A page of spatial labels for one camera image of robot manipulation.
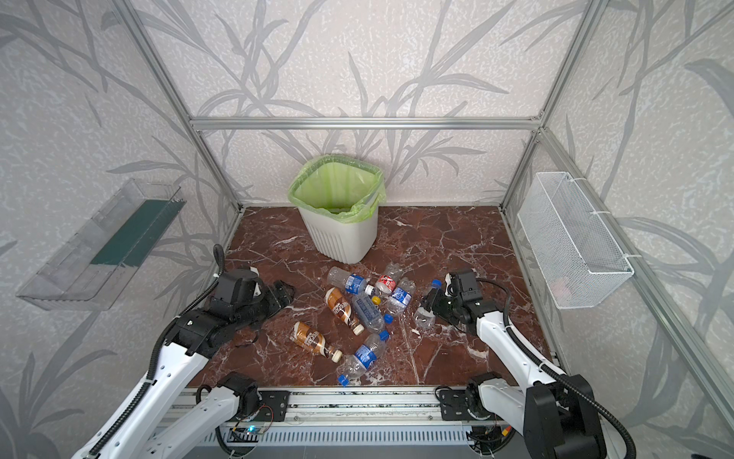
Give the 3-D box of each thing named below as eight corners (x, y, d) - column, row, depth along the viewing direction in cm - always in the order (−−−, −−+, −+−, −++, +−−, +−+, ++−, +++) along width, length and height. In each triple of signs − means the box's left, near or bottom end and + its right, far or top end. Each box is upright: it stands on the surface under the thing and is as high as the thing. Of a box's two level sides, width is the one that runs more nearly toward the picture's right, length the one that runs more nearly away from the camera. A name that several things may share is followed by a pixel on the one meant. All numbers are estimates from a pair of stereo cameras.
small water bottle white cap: (327, 283, 99) (324, 274, 95) (338, 270, 103) (336, 261, 98) (365, 306, 94) (364, 298, 89) (375, 292, 97) (375, 283, 92)
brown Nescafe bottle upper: (354, 339, 86) (352, 333, 82) (324, 301, 95) (321, 293, 91) (368, 328, 89) (367, 321, 85) (337, 291, 97) (335, 283, 93)
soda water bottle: (374, 337, 85) (374, 333, 83) (347, 304, 92) (346, 300, 89) (390, 323, 88) (390, 319, 85) (363, 293, 94) (362, 288, 92)
